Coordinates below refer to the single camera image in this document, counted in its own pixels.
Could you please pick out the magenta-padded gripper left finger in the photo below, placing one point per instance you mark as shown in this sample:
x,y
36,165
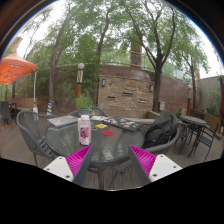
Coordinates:
x,y
58,166

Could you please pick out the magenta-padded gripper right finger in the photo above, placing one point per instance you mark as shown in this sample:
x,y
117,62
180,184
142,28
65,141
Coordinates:
x,y
163,166

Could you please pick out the purple juice bottle white cap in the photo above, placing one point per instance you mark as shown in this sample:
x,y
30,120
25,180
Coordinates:
x,y
84,133

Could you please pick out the black jacket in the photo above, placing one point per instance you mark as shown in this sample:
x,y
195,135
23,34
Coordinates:
x,y
161,128

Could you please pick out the silver laptop with stickers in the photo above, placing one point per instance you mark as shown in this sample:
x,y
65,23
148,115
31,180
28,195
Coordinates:
x,y
62,121

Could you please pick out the empty grey wicker chair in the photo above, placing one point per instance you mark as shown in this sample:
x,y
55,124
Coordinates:
x,y
31,128

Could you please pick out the black metal chair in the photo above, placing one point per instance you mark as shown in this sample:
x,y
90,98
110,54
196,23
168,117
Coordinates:
x,y
205,140

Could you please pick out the small round patio table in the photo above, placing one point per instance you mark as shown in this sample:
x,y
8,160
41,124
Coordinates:
x,y
193,120

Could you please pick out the black laptop with stickers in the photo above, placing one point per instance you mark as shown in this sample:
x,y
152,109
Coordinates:
x,y
123,124

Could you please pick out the yellow card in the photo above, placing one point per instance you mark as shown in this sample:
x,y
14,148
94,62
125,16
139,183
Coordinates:
x,y
101,126

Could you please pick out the blue yellow striped cone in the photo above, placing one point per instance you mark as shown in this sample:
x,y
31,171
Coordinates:
x,y
49,108

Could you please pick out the flat round red coaster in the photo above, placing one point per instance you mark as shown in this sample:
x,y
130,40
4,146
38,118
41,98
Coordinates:
x,y
108,133

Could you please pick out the white tent pole weight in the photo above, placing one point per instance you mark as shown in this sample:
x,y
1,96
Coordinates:
x,y
35,110

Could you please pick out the green plant in blue pot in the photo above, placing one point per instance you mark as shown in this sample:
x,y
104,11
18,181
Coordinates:
x,y
83,101

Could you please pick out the dark patio chairs group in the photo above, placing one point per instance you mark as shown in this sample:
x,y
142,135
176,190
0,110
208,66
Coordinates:
x,y
6,113

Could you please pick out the dark forked-trunk tree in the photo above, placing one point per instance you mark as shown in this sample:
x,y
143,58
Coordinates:
x,y
156,90

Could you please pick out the leaning grey-trunk tree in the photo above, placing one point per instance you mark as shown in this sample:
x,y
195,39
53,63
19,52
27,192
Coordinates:
x,y
52,83

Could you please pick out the thin-trunk tree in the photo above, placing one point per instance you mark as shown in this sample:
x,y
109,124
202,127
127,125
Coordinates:
x,y
193,86

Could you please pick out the orange canopy tent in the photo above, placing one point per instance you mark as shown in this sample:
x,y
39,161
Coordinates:
x,y
15,68

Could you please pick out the slender-trunk tree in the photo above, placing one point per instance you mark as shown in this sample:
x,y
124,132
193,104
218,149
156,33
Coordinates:
x,y
100,43

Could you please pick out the grey wall box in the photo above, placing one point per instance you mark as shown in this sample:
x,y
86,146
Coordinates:
x,y
162,106

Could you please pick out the black wall lamp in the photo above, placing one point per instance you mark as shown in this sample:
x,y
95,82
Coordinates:
x,y
103,82
151,88

